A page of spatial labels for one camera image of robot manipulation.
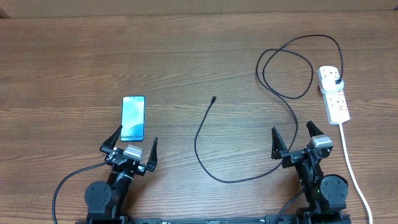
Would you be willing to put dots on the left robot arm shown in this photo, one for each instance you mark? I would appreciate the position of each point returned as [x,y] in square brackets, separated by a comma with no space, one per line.
[105,199]

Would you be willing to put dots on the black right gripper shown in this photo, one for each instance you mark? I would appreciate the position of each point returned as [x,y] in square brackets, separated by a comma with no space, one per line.
[279,149]

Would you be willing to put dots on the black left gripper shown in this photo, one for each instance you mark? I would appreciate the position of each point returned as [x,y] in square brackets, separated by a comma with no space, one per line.
[108,145]

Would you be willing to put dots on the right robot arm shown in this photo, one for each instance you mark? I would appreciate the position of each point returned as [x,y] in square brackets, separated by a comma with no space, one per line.
[325,194]

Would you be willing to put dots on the Galaxy S24+ smartphone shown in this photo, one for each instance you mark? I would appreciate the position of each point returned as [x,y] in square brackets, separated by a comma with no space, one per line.
[133,119]

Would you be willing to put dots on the white power strip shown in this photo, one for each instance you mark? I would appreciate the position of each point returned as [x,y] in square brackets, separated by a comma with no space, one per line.
[335,102]

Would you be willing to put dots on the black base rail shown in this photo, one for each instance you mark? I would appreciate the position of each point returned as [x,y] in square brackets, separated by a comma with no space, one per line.
[214,221]

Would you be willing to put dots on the white charger plug adapter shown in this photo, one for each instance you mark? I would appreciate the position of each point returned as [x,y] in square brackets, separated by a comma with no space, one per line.
[329,85]

